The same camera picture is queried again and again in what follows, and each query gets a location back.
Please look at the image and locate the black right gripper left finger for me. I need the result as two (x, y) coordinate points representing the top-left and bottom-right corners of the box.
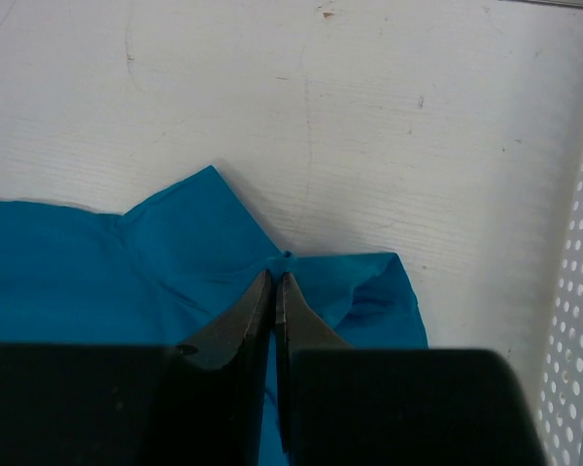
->
(131, 271), (272, 465)

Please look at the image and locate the blue t shirt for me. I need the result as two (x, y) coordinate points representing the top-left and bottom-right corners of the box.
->
(0, 167), (428, 465)

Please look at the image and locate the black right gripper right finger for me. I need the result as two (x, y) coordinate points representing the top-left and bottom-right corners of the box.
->
(276, 273), (466, 465)

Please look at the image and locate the white perforated plastic basket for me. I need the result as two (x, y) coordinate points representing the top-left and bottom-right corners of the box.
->
(535, 146), (583, 465)

